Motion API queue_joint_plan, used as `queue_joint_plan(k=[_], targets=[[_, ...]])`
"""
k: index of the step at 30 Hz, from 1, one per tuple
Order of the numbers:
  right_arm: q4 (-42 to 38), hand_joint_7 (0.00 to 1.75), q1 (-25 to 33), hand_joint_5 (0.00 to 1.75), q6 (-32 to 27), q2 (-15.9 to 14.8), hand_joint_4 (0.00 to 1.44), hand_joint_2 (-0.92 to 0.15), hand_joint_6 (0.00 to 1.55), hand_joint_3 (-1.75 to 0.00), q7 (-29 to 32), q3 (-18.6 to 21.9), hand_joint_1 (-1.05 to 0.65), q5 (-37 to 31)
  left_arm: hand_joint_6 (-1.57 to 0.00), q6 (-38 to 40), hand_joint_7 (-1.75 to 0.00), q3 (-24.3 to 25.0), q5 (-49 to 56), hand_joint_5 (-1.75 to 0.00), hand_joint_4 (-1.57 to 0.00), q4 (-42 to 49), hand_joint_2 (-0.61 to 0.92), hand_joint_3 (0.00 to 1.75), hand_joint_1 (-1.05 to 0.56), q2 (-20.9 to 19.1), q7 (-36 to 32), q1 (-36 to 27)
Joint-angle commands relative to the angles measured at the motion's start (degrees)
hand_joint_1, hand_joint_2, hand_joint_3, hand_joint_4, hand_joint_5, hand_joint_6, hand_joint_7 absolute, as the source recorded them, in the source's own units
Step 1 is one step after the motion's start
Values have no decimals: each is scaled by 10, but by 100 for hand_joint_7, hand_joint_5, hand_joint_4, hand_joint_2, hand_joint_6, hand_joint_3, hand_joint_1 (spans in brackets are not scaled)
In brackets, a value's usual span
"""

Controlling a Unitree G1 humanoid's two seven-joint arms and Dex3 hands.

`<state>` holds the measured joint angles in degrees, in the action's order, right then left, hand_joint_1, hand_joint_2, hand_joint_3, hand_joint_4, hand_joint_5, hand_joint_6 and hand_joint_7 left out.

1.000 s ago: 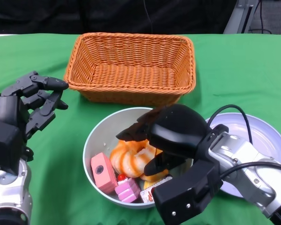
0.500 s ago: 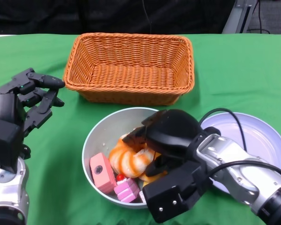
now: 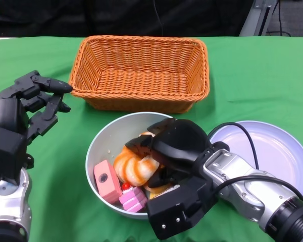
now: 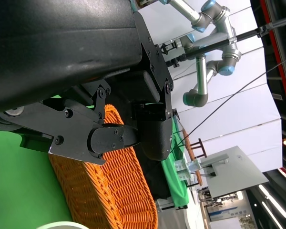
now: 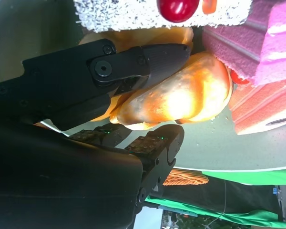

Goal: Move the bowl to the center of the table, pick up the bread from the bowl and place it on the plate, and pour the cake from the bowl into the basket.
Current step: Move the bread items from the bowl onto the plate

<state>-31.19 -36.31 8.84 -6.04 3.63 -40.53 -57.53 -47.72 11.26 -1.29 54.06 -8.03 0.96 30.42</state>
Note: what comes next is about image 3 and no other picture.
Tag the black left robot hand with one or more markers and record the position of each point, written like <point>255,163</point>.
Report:
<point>10,111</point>

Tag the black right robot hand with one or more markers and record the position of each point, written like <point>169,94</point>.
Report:
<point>181,143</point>

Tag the plain golden bread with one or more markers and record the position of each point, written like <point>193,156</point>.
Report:
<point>154,189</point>

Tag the orange white striped bread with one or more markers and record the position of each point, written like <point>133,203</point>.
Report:
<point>133,169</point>

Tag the grey-green bowl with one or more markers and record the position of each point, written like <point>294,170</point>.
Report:
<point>116,136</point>

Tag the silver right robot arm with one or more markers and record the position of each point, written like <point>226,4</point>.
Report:
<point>242,184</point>

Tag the magenta pink cake slice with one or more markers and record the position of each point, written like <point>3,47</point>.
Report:
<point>133,200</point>

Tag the orange wicker basket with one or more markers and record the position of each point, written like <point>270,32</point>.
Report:
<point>141,80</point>

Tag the salmon pink cake slice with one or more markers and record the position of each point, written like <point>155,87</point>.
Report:
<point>106,181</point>

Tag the green tablecloth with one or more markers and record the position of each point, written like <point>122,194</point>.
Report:
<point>255,75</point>

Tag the black backdrop curtain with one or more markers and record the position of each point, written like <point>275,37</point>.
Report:
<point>65,17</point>

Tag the grey metal stand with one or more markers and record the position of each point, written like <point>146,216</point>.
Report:
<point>255,20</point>

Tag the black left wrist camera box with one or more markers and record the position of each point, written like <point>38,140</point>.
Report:
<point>5,151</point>

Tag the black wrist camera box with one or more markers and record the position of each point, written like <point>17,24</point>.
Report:
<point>176,209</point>
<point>5,151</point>

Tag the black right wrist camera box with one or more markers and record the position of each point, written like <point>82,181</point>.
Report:
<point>176,209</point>

